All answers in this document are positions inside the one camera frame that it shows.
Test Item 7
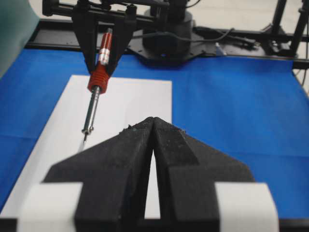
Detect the large white board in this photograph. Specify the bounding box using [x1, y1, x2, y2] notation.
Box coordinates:
[0, 75, 172, 218]

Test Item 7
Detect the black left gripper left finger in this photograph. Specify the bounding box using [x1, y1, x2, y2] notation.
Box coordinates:
[43, 117, 154, 232]

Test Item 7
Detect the teal backdrop curtain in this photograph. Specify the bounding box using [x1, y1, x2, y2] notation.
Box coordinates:
[0, 0, 39, 76]

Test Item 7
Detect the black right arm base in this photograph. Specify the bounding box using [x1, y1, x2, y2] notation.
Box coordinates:
[127, 13, 260, 66]

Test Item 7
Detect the red handled soldering iron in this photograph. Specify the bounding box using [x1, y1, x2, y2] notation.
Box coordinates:
[82, 28, 112, 143]

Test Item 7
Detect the blue table cloth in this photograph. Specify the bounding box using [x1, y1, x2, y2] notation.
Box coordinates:
[0, 49, 309, 218]

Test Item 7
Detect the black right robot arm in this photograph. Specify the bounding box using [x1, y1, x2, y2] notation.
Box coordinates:
[42, 0, 187, 75]

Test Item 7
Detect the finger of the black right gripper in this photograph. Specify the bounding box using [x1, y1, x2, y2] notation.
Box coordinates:
[72, 3, 98, 73]
[107, 4, 137, 76]

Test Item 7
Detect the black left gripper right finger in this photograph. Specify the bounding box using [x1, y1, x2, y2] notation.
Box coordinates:
[153, 117, 255, 221]

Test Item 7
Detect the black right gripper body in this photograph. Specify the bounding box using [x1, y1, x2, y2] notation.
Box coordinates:
[42, 0, 171, 26]

